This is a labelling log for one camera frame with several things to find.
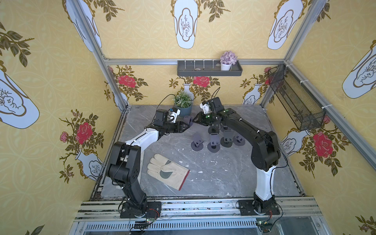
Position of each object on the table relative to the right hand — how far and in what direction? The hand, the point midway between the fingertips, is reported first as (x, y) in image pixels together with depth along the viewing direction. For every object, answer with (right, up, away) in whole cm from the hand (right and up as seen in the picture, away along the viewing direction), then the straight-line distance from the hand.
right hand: (193, 122), depth 89 cm
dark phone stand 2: (+15, -6, +19) cm, 25 cm away
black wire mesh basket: (+63, +8, -5) cm, 64 cm away
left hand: (-4, -2, +1) cm, 4 cm away
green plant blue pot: (-6, +14, +15) cm, 21 cm away
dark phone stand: (+22, -12, +6) cm, 26 cm away
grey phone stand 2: (+3, -14, +4) cm, 15 cm away
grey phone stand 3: (+14, -16, +8) cm, 23 cm away
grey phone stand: (-3, +1, -1) cm, 3 cm away
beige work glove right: (-15, -29, -3) cm, 33 cm away
